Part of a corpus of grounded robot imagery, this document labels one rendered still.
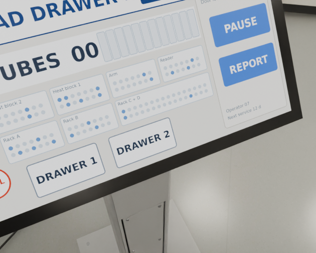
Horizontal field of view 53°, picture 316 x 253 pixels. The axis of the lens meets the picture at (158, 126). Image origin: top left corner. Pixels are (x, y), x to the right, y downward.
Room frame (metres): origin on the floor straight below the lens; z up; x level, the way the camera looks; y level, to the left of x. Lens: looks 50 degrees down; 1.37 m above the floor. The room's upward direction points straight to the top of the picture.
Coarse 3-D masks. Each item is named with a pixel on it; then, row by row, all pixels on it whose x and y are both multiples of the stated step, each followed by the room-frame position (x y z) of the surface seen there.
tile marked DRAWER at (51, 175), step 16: (96, 144) 0.26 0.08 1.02; (48, 160) 0.23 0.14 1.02; (64, 160) 0.23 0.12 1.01; (80, 160) 0.24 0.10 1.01; (96, 160) 0.24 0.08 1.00; (32, 176) 0.21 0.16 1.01; (48, 176) 0.22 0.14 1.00; (64, 176) 0.22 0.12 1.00; (80, 176) 0.22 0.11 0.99; (96, 176) 0.23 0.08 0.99; (48, 192) 0.20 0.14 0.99
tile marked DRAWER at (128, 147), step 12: (156, 120) 0.30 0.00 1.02; (168, 120) 0.30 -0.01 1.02; (132, 132) 0.28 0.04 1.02; (144, 132) 0.28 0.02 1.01; (156, 132) 0.28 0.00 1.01; (168, 132) 0.29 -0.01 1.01; (120, 144) 0.26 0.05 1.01; (132, 144) 0.27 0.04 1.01; (144, 144) 0.27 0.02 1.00; (156, 144) 0.27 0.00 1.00; (168, 144) 0.28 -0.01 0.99; (120, 156) 0.25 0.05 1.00; (132, 156) 0.25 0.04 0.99; (144, 156) 0.26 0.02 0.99
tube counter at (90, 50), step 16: (160, 16) 0.39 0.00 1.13; (176, 16) 0.40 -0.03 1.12; (192, 16) 0.41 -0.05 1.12; (96, 32) 0.36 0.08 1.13; (112, 32) 0.36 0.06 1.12; (128, 32) 0.37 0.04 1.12; (144, 32) 0.37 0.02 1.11; (160, 32) 0.38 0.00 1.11; (176, 32) 0.39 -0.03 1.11; (192, 32) 0.39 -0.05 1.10; (80, 48) 0.34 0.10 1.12; (96, 48) 0.34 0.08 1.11; (112, 48) 0.35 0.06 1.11; (128, 48) 0.35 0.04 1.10; (144, 48) 0.36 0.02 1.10; (160, 48) 0.36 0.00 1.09; (80, 64) 0.32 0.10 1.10; (96, 64) 0.33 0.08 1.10
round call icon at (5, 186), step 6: (0, 168) 0.21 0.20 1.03; (6, 168) 0.21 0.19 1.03; (0, 174) 0.21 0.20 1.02; (6, 174) 0.21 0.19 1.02; (0, 180) 0.20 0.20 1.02; (6, 180) 0.20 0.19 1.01; (12, 180) 0.21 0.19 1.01; (0, 186) 0.20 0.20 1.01; (6, 186) 0.20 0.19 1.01; (12, 186) 0.20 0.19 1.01; (0, 192) 0.19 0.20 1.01; (6, 192) 0.19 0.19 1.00; (12, 192) 0.19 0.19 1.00; (0, 198) 0.19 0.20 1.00
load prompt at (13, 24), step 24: (0, 0) 0.35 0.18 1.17; (24, 0) 0.36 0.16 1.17; (48, 0) 0.37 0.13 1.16; (72, 0) 0.38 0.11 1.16; (96, 0) 0.38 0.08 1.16; (120, 0) 0.39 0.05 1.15; (144, 0) 0.40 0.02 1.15; (168, 0) 0.41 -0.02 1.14; (0, 24) 0.33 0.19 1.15; (24, 24) 0.34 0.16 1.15; (48, 24) 0.35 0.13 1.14; (72, 24) 0.36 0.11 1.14
